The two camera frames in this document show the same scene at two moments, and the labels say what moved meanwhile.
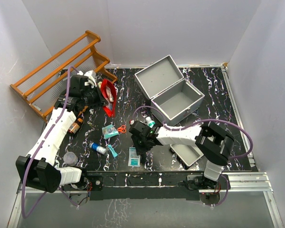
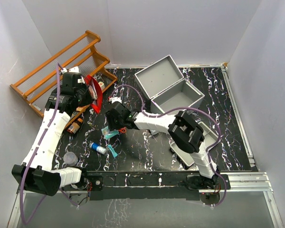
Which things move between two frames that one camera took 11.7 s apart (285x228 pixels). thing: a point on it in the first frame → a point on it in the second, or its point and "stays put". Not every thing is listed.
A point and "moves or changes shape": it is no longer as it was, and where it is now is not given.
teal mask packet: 109,131 stays put
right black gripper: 140,150 → 112,125
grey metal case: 172,96 stays put
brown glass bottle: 75,126 stays put
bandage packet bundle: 110,98 moves or changes shape
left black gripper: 100,102 stays put
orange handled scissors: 122,128 stays put
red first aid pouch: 104,83 moves or changes shape
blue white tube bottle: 97,147 stays put
